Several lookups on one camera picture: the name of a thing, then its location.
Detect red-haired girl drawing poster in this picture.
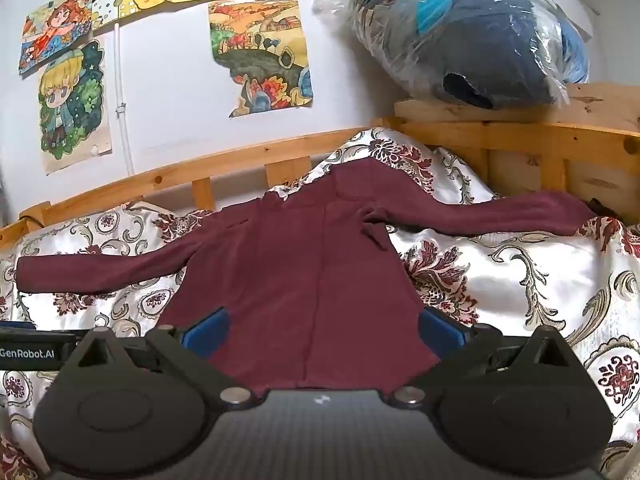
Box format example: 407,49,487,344
19,0,97,77

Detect white wall pipe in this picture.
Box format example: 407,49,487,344
113,22,136,175

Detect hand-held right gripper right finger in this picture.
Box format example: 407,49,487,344
392,307,586,406

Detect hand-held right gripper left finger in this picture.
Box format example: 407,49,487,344
60,308,251,406

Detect blond character drawing poster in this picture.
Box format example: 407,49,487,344
38,39,114,177

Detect floral satin blanket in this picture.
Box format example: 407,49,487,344
0,127,640,480

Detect maroon long-sleeve sweater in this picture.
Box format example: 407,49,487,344
16,160,608,392

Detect landscape drawing poster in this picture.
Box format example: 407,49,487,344
208,0,315,119

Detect wooden bed frame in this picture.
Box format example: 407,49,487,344
0,82,640,251

